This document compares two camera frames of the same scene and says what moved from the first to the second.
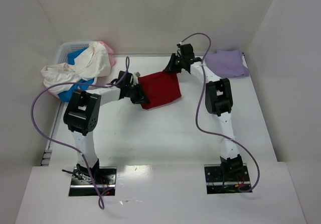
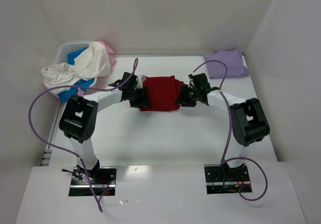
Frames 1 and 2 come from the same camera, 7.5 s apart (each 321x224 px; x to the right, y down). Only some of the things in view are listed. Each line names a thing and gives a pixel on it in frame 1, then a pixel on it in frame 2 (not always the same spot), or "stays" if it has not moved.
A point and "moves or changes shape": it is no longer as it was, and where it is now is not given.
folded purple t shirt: (227, 63) stays
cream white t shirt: (94, 63) stays
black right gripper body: (176, 62) to (183, 97)
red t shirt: (159, 88) moves or changes shape
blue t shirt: (65, 96) stays
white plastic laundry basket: (64, 47) stays
